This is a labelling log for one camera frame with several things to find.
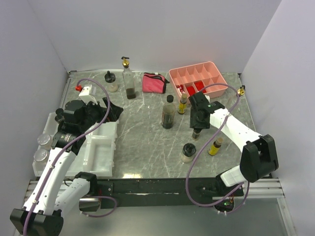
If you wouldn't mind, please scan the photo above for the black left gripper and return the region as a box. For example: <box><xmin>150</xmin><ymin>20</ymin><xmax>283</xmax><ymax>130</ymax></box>
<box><xmin>79</xmin><ymin>97</ymin><xmax>123</xmax><ymax>131</ymax></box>

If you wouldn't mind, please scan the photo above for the small dark spice jar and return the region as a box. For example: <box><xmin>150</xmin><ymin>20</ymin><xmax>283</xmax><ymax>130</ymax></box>
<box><xmin>192</xmin><ymin>128</ymin><xmax>202</xmax><ymax>140</ymax></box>

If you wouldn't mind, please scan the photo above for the small yellow label bottle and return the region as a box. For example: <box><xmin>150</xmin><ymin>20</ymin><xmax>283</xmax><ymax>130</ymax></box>
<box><xmin>208</xmin><ymin>137</ymin><xmax>223</xmax><ymax>156</ymax></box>

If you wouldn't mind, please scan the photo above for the spice jar red label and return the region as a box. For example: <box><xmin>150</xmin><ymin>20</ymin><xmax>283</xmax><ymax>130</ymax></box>
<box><xmin>55</xmin><ymin>108</ymin><xmax>63</xmax><ymax>115</ymax></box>

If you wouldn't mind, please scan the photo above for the spice jar black lid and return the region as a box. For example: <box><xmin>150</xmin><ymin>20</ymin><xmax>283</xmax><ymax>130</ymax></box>
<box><xmin>55</xmin><ymin>115</ymin><xmax>64</xmax><ymax>124</ymax></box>

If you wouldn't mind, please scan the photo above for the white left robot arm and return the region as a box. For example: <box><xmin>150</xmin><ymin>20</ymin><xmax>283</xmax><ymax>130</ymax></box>
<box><xmin>10</xmin><ymin>97</ymin><xmax>124</xmax><ymax>236</ymax></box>

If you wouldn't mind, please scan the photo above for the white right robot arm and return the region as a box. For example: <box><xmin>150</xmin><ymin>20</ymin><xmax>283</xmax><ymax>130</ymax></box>
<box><xmin>189</xmin><ymin>92</ymin><xmax>279</xmax><ymax>196</ymax></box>

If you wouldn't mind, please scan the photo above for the yellow label sauce bottle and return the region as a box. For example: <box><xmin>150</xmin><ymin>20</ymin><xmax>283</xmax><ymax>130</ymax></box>
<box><xmin>178</xmin><ymin>93</ymin><xmax>188</xmax><ymax>115</ymax></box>

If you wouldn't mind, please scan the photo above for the red cloth middle compartment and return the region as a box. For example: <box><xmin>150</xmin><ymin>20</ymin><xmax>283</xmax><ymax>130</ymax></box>
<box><xmin>186</xmin><ymin>86</ymin><xmax>196</xmax><ymax>96</ymax></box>

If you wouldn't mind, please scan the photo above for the red cloth compartment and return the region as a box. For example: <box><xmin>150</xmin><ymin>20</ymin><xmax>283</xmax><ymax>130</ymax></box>
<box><xmin>194</xmin><ymin>81</ymin><xmax>207</xmax><ymax>93</ymax></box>
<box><xmin>186</xmin><ymin>86</ymin><xmax>196</xmax><ymax>96</ymax></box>

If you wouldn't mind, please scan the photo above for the red cloth right compartment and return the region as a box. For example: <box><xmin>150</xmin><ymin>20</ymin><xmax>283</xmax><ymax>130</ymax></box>
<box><xmin>194</xmin><ymin>81</ymin><xmax>207</xmax><ymax>93</ymax></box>

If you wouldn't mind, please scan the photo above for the red white striped cloth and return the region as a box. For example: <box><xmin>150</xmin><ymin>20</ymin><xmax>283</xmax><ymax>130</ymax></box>
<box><xmin>176</xmin><ymin>85</ymin><xmax>186</xmax><ymax>98</ymax></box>

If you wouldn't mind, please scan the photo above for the pink plastic divided box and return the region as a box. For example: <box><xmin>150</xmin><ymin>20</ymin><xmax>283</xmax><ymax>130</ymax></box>
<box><xmin>169</xmin><ymin>61</ymin><xmax>227</xmax><ymax>100</ymax></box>

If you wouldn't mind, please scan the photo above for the dark soy sauce bottle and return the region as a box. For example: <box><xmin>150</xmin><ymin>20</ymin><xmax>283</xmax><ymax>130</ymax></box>
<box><xmin>161</xmin><ymin>95</ymin><xmax>176</xmax><ymax>129</ymax></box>

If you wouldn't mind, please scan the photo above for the round shaker black spout lid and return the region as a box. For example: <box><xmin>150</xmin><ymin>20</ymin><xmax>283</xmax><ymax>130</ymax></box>
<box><xmin>104</xmin><ymin>71</ymin><xmax>119</xmax><ymax>92</ymax></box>

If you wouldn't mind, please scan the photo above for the tall glass oil bottle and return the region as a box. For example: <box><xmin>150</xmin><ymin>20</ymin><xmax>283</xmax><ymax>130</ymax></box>
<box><xmin>121</xmin><ymin>57</ymin><xmax>136</xmax><ymax>99</ymax></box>

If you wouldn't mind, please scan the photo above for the shaker jar chrome black lid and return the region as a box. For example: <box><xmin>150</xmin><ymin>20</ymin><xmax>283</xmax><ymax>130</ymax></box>
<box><xmin>181</xmin><ymin>143</ymin><xmax>196</xmax><ymax>163</ymax></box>

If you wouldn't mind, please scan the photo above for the glass oil bottle gold spout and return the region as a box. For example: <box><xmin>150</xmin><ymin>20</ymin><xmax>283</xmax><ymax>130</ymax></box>
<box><xmin>225</xmin><ymin>85</ymin><xmax>246</xmax><ymax>110</ymax></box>

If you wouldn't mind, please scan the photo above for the white plastic divided tray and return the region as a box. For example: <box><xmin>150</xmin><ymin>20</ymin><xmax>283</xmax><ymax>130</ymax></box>
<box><xmin>32</xmin><ymin>112</ymin><xmax>120</xmax><ymax>179</ymax></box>

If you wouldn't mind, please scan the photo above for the pink cloth black trim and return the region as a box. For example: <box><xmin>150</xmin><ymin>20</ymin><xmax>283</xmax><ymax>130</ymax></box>
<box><xmin>142</xmin><ymin>72</ymin><xmax>169</xmax><ymax>94</ymax></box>

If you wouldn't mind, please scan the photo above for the clear jar silver lid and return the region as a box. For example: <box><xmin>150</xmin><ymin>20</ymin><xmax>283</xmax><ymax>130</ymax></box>
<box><xmin>33</xmin><ymin>149</ymin><xmax>50</xmax><ymax>163</ymax></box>
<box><xmin>37</xmin><ymin>133</ymin><xmax>53</xmax><ymax>150</ymax></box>

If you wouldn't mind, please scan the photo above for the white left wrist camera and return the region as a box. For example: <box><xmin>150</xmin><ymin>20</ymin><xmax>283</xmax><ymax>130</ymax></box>
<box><xmin>75</xmin><ymin>85</ymin><xmax>97</xmax><ymax>104</ymax></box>

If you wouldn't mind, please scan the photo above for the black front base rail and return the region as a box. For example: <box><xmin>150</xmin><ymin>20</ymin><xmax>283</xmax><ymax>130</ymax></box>
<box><xmin>97</xmin><ymin>177</ymin><xmax>236</xmax><ymax>207</ymax></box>

